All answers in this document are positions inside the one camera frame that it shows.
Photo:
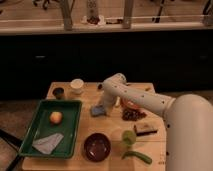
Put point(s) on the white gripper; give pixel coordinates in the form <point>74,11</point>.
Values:
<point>108,101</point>

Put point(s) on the blue sponge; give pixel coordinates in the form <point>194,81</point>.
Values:
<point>97,111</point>

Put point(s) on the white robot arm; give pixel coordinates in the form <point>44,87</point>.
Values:
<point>188,120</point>

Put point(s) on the pale stick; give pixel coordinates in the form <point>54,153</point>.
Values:
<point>117,104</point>

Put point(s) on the orange bowl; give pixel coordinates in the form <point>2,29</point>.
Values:
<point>128,104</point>

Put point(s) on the dark grape bunch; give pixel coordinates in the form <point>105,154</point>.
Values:
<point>132,115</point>

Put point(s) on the white cup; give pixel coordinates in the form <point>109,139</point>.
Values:
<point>77,86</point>

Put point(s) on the green cup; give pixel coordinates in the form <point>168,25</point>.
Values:
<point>128,138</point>

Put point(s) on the brown cake slice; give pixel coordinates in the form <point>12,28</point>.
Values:
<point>142,129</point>

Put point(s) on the small dark cup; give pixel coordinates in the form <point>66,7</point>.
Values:
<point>58,93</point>

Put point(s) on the dark red bowl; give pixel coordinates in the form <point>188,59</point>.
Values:
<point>97,147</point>

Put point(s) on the orange fruit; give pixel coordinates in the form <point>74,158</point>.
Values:
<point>56,117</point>

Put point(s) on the green plastic tray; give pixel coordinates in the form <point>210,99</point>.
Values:
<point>41,127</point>

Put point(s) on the green pepper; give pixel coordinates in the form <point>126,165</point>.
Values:
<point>139,155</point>

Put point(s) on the grey folded cloth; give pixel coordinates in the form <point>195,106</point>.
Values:
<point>47,144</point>

